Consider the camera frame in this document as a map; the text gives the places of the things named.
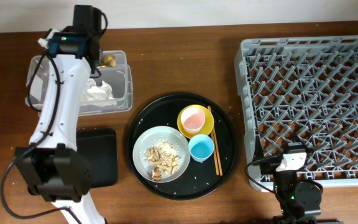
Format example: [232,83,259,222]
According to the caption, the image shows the white tissue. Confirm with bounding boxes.
[80,78,117,106]

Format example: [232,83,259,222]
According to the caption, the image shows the grey dishwasher rack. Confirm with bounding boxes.
[234,35,358,187]

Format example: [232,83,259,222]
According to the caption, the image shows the peanut shells and rice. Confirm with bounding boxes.
[145,140,181,181]

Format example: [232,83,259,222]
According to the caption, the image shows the gold snack wrapper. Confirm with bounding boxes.
[98,54,116,68]

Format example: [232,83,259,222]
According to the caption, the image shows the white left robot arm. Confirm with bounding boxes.
[10,5,107,223]

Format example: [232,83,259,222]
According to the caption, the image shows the grey plate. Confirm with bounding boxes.
[132,126,191,183]

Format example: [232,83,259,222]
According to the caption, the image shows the round black serving tray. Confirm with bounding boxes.
[126,93,239,200]

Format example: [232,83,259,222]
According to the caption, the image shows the right wooden chopstick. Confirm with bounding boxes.
[213,122,223,177]

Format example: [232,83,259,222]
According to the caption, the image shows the pink cup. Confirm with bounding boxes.
[180,106,206,134]

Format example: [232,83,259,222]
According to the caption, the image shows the wooden chopstick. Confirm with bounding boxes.
[207,105,220,176]
[213,122,223,177]

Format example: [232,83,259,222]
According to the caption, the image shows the black rectangular tray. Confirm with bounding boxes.
[76,128,118,189]

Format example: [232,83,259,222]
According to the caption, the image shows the left wooden chopstick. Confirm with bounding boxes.
[207,105,220,176]

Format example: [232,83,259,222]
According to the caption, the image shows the clear plastic waste bin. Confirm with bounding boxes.
[27,50,133,116]

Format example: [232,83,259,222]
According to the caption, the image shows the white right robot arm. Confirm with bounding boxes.
[258,140,323,224]

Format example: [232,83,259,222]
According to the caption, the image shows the yellow bowl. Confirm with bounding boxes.
[177,105,214,139]

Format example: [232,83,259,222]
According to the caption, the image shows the blue cup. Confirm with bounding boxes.
[189,134,214,162]

